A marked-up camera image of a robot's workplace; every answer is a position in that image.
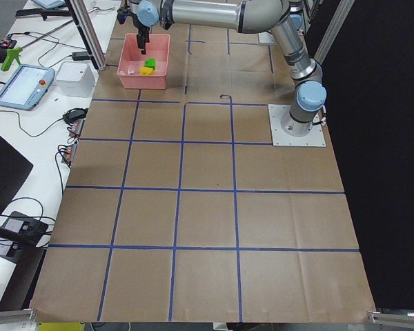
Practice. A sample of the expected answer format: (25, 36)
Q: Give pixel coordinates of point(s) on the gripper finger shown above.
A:
(142, 40)

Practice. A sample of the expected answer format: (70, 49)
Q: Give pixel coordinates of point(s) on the pink plastic box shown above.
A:
(132, 60)

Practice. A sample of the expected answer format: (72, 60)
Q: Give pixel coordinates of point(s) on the black power adapter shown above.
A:
(80, 56)

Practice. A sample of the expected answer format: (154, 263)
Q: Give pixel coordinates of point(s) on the white square box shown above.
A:
(75, 79)

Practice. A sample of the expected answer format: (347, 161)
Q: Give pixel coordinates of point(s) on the teach pendant tablet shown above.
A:
(26, 87)

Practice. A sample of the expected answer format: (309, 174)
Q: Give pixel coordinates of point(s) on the reacher grabber tool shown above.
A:
(14, 53)

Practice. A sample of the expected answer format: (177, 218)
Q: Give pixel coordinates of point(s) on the green block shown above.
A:
(150, 63)

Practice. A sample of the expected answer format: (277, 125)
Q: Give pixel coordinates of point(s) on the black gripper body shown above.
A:
(140, 28)

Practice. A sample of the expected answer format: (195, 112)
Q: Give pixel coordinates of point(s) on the yellow block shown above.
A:
(146, 70)

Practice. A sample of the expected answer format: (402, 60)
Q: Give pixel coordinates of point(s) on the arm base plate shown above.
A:
(266, 39)
(286, 132)

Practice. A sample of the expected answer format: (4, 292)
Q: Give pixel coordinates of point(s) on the aluminium frame post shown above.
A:
(81, 18)

